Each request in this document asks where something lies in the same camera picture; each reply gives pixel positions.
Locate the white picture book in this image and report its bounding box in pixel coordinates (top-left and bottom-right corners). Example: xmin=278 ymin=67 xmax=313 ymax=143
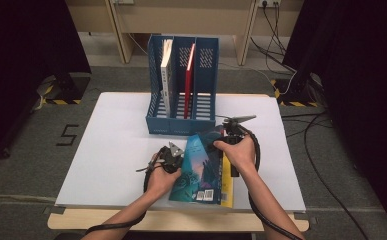
xmin=160 ymin=38 xmax=174 ymax=118

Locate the white table board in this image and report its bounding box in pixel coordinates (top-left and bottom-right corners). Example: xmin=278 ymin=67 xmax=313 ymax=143
xmin=54 ymin=92 xmax=307 ymax=213

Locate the stand base with hazard tape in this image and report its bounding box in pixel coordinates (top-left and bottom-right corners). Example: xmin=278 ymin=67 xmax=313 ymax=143
xmin=270 ymin=78 xmax=319 ymax=108
xmin=42 ymin=73 xmax=92 ymax=106

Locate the black curtain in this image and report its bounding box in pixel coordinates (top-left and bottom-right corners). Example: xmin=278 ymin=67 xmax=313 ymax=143
xmin=0 ymin=0 xmax=92 ymax=164
xmin=282 ymin=0 xmax=387 ymax=231

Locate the white floor cable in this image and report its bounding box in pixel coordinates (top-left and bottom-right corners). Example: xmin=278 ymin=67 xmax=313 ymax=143
xmin=219 ymin=62 xmax=298 ymax=96

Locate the person's right hand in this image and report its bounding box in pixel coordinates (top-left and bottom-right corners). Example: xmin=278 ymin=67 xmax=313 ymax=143
xmin=213 ymin=134 xmax=257 ymax=174

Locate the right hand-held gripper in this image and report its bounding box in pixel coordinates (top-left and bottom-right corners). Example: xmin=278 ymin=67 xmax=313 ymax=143
xmin=215 ymin=114 xmax=258 ymax=178

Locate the person's left hand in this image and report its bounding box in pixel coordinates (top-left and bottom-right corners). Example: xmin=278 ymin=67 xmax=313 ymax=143
xmin=146 ymin=153 xmax=183 ymax=201

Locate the yellow book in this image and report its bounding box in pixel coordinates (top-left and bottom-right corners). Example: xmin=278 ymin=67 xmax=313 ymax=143
xmin=220 ymin=154 xmax=235 ymax=208

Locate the right hand-held gripper cable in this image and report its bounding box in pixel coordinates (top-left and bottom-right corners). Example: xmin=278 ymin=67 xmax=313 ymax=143
xmin=237 ymin=124 xmax=304 ymax=240

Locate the beige wooden desk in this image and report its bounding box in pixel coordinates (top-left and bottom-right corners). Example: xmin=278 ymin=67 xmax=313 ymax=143
xmin=64 ymin=0 xmax=305 ymax=66

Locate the bundle of black wall cables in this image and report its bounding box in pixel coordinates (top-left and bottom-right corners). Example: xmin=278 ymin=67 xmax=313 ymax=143
xmin=250 ymin=1 xmax=297 ymax=73

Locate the red book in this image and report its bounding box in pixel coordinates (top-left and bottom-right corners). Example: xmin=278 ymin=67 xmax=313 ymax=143
xmin=183 ymin=42 xmax=196 ymax=120

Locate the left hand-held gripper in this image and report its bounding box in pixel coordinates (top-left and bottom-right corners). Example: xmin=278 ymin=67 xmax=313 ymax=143
xmin=158 ymin=141 xmax=185 ymax=174

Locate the teal book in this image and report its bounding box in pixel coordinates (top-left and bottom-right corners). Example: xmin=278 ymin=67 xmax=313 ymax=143
xmin=168 ymin=124 xmax=229 ymax=205

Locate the black floor cable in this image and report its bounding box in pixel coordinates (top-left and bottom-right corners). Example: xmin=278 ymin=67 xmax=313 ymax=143
xmin=280 ymin=111 xmax=370 ymax=240

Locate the blue file rack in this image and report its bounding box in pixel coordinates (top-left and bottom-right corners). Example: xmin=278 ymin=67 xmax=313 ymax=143
xmin=145 ymin=34 xmax=220 ymax=138

